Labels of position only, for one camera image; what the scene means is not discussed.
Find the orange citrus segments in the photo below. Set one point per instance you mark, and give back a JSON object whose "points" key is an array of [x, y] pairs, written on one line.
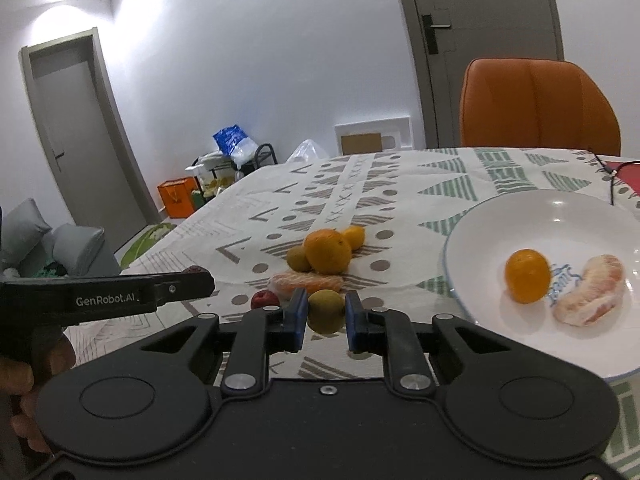
{"points": [[305, 282]]}

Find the grey sofa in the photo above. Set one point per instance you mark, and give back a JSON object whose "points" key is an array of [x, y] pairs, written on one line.
{"points": [[75, 245]]}

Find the peeled pale citrus segment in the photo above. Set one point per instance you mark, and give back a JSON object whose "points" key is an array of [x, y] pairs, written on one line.
{"points": [[600, 285]]}

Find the small orange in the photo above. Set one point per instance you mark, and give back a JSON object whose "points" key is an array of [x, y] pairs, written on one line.
{"points": [[527, 275], [355, 236]]}

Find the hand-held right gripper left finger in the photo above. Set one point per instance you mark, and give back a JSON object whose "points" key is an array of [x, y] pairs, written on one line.
{"points": [[300, 320]]}

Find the red table mat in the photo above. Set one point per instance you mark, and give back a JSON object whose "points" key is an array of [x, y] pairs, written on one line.
{"points": [[631, 177]]}

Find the orange leather chair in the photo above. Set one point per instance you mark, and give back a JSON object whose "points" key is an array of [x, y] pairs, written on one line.
{"points": [[535, 105]]}

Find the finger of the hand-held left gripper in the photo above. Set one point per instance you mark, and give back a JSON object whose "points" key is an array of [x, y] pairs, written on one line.
{"points": [[185, 287]]}

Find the white plastic bag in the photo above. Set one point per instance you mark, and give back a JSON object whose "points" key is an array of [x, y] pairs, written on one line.
{"points": [[307, 152]]}

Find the green floor mat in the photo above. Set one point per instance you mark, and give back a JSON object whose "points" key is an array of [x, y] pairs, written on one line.
{"points": [[145, 240]]}

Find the white foam packaging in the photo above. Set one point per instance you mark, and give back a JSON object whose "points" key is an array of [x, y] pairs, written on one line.
{"points": [[400, 130]]}

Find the person's left hand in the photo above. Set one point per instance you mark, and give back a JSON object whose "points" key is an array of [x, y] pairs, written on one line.
{"points": [[50, 365]]}

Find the white plate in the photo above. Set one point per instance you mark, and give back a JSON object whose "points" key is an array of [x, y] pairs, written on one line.
{"points": [[550, 220]]}

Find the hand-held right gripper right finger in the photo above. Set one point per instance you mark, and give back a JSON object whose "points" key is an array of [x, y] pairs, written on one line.
{"points": [[353, 325]]}

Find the large orange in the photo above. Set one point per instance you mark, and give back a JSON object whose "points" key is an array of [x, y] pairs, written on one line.
{"points": [[327, 252]]}

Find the patterned white tablecloth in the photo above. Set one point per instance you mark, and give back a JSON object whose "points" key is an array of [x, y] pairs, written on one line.
{"points": [[400, 185]]}

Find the black metal rack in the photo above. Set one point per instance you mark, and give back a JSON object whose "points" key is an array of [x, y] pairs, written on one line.
{"points": [[265, 152]]}

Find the small yellow fruit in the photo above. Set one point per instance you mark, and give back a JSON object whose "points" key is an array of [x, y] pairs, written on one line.
{"points": [[326, 312]]}

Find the green round fruit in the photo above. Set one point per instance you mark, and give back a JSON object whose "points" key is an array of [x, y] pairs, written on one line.
{"points": [[298, 259]]}

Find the dark red jujube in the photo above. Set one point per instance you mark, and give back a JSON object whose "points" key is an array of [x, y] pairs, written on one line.
{"points": [[194, 269]]}

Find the brown cardboard sheet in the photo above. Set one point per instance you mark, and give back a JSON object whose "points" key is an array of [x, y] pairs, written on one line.
{"points": [[361, 143]]}

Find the grey door with lock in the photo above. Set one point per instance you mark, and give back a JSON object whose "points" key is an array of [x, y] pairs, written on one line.
{"points": [[490, 10]]}

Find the orange box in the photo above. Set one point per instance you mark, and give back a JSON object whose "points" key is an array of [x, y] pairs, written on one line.
{"points": [[177, 197]]}

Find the blue and white bag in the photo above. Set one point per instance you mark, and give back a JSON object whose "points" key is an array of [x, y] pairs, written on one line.
{"points": [[230, 140]]}

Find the plain grey door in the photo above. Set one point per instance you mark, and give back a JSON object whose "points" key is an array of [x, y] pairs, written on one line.
{"points": [[85, 135]]}

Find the red round fruit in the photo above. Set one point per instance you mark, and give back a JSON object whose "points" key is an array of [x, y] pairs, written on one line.
{"points": [[264, 300]]}

